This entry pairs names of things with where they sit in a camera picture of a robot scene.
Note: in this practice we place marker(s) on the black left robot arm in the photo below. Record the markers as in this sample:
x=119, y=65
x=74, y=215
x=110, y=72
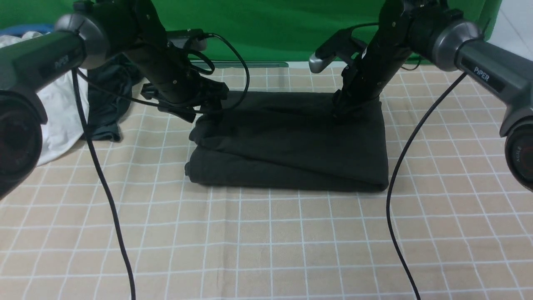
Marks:
x=87, y=39

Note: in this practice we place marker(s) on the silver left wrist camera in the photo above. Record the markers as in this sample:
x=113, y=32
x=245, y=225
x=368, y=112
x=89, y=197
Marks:
x=189, y=39

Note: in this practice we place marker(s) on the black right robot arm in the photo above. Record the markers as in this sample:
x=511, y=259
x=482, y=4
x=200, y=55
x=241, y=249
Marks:
x=450, y=42

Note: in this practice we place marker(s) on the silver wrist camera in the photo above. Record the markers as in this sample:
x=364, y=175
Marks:
x=340, y=45
x=189, y=39

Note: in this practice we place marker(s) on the beige checkered table mat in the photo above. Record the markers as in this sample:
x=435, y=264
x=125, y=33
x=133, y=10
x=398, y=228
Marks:
x=463, y=222

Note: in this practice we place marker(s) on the green backdrop cloth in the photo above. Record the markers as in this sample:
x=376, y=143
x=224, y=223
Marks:
x=260, y=30

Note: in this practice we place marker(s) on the white crumpled garment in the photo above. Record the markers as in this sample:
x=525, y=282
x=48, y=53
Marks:
x=63, y=128

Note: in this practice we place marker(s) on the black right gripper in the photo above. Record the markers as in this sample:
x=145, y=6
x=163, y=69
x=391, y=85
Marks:
x=370, y=73

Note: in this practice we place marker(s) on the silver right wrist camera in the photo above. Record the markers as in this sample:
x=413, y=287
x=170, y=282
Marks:
x=340, y=45

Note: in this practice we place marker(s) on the dark teal crumpled garment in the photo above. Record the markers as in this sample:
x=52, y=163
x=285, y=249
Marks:
x=118, y=76

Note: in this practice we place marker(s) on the blue crumpled garment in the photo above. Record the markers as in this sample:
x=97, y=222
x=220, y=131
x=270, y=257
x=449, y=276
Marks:
x=20, y=30

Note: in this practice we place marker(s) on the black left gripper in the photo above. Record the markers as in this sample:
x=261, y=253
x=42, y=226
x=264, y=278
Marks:
x=182, y=91

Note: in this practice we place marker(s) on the dark gray long-sleeve top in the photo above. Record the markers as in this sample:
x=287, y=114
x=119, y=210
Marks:
x=292, y=141

